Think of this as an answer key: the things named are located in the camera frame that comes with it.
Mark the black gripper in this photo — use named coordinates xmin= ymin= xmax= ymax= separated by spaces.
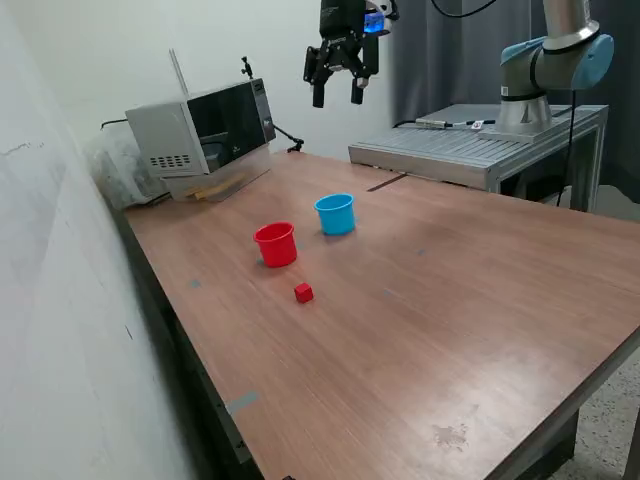
xmin=303 ymin=0 xmax=380 ymax=109

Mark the blue plastic cup bin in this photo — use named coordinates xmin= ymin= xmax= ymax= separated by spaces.
xmin=313 ymin=193 xmax=357 ymax=237

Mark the red plastic cup bin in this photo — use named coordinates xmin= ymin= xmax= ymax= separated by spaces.
xmin=252 ymin=221 xmax=299 ymax=268

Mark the aluminium slotted robot stand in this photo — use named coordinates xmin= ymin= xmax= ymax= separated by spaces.
xmin=348 ymin=103 xmax=610 ymax=214

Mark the thin white rod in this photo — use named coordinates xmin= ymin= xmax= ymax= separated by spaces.
xmin=168 ymin=48 xmax=190 ymax=96

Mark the aluminium robot mounting plate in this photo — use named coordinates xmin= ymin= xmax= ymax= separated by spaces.
xmin=477 ymin=115 xmax=571 ymax=145

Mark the grey microwave oven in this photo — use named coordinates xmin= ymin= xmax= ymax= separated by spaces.
xmin=124 ymin=77 xmax=278 ymax=180

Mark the crumpled clear plastic bag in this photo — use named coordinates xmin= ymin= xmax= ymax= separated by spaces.
xmin=82 ymin=127 xmax=171 ymax=211

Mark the grey tape strip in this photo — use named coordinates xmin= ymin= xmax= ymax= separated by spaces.
xmin=224 ymin=390 xmax=261 ymax=416

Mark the grey black sleeved cable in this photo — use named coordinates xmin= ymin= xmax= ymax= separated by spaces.
xmin=414 ymin=117 xmax=499 ymax=132

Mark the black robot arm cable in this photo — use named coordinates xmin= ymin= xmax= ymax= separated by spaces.
xmin=430 ymin=0 xmax=499 ymax=19

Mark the black hanging cable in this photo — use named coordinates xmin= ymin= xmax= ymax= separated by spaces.
xmin=556 ymin=89 xmax=579 ymax=207

